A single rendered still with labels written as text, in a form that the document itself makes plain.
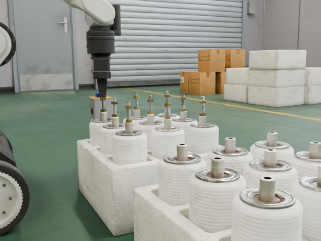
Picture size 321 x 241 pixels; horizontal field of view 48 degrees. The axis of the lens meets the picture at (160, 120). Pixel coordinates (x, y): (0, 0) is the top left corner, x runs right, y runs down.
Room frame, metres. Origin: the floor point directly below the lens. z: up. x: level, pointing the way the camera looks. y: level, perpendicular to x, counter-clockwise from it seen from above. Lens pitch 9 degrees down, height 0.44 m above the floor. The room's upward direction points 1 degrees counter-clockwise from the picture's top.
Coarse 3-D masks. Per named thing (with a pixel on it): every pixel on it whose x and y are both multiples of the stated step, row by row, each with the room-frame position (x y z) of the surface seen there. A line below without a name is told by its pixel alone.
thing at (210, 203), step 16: (192, 176) 0.58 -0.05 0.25; (240, 176) 0.58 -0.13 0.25; (192, 192) 0.57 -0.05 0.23; (208, 192) 0.54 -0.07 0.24; (224, 192) 0.54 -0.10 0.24; (192, 208) 0.57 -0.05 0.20; (208, 208) 0.54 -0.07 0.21; (224, 208) 0.54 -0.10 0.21; (208, 224) 0.54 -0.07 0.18; (224, 224) 0.54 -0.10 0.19
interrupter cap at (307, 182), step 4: (304, 176) 0.56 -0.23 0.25; (308, 176) 0.56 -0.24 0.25; (312, 176) 0.56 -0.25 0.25; (316, 176) 0.56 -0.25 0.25; (300, 180) 0.54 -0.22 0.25; (304, 180) 0.55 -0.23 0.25; (308, 180) 0.54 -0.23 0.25; (312, 180) 0.55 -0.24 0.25; (316, 180) 0.55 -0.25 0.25; (300, 184) 0.53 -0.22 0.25; (304, 184) 0.52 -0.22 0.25; (308, 184) 0.53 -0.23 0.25; (312, 184) 0.53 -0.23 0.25; (316, 184) 0.53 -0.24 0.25; (308, 188) 0.51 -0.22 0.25; (312, 188) 0.51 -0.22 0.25; (316, 188) 0.50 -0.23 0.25; (320, 188) 0.51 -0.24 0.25
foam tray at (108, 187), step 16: (80, 144) 1.16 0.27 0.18; (80, 160) 1.17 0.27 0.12; (96, 160) 0.98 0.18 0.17; (112, 160) 0.99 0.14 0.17; (80, 176) 1.18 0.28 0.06; (96, 176) 0.99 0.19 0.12; (112, 176) 0.86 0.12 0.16; (128, 176) 0.88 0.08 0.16; (144, 176) 0.90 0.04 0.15; (96, 192) 1.00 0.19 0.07; (112, 192) 0.86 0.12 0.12; (128, 192) 0.88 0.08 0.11; (96, 208) 1.00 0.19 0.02; (112, 208) 0.86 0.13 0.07; (128, 208) 0.88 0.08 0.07; (112, 224) 0.87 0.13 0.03; (128, 224) 0.87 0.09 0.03
